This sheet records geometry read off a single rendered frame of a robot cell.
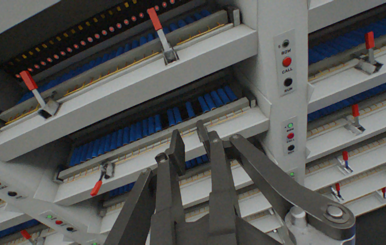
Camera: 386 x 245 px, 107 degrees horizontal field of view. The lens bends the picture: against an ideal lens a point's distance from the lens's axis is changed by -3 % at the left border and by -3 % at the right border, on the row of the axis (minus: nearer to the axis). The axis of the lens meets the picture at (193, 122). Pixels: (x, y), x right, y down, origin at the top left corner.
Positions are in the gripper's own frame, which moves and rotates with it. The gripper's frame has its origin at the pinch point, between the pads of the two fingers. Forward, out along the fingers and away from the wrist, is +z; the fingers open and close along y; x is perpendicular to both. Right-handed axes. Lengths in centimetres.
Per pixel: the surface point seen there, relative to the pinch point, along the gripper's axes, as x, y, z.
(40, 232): -23, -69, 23
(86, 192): -10.0, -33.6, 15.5
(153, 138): -3.9, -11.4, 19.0
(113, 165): -6.6, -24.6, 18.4
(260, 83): -0.1, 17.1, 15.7
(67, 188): -7.7, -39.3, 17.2
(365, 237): -101, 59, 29
